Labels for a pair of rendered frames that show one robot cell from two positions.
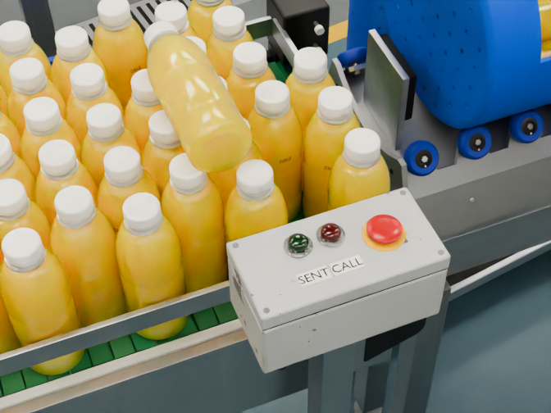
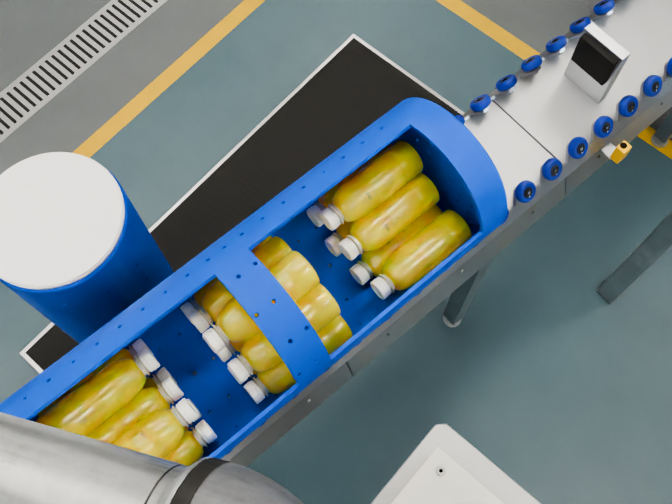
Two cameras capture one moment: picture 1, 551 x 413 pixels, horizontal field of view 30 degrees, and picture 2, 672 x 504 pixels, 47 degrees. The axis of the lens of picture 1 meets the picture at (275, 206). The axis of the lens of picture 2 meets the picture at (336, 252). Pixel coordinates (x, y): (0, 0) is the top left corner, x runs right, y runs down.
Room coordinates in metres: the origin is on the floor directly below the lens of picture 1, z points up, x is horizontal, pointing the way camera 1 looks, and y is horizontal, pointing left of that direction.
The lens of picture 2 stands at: (0.74, -0.61, 2.32)
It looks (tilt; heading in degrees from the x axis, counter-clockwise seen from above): 68 degrees down; 342
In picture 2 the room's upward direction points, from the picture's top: 2 degrees counter-clockwise
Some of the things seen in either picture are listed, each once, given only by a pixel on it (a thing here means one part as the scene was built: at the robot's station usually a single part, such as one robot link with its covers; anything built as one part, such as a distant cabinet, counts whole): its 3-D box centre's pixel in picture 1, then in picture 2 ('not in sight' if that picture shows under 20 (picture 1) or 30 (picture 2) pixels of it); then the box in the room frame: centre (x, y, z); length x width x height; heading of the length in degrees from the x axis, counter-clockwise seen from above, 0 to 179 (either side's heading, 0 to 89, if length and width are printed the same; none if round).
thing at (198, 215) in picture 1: (193, 229); not in sight; (0.74, 0.09, 0.99); 0.07 x 0.07 x 0.19
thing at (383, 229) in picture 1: (384, 230); not in sight; (0.64, -0.11, 1.11); 0.04 x 0.04 x 0.01
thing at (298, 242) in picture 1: (298, 242); not in sight; (0.63, -0.02, 1.11); 0.02 x 0.02 x 0.01
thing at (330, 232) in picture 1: (330, 232); not in sight; (0.64, -0.05, 1.11); 0.02 x 0.02 x 0.01
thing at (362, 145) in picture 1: (362, 145); not in sight; (0.77, -0.09, 1.09); 0.04 x 0.04 x 0.02
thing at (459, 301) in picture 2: not in sight; (466, 286); (1.28, -1.15, 0.31); 0.06 x 0.06 x 0.63; 21
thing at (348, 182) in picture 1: (357, 205); not in sight; (0.77, -0.09, 0.99); 0.07 x 0.07 x 0.19
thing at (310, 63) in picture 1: (310, 62); not in sight; (0.91, -0.04, 1.09); 0.04 x 0.04 x 0.02
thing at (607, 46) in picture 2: not in sight; (592, 66); (1.45, -1.39, 1.00); 0.10 x 0.04 x 0.15; 21
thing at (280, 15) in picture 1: (298, 28); not in sight; (1.14, -0.04, 0.95); 0.10 x 0.07 x 0.10; 21
